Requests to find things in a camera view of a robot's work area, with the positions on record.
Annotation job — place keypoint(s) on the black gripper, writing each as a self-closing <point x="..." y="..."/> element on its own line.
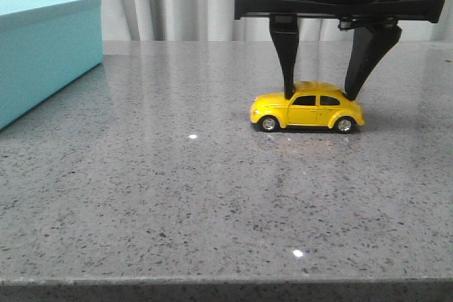
<point x="370" y="43"/>

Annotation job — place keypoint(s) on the yellow toy beetle car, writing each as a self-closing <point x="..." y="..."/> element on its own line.
<point x="313" y="104"/>

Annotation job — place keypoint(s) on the turquoise blue box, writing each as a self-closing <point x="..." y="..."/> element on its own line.
<point x="45" y="44"/>

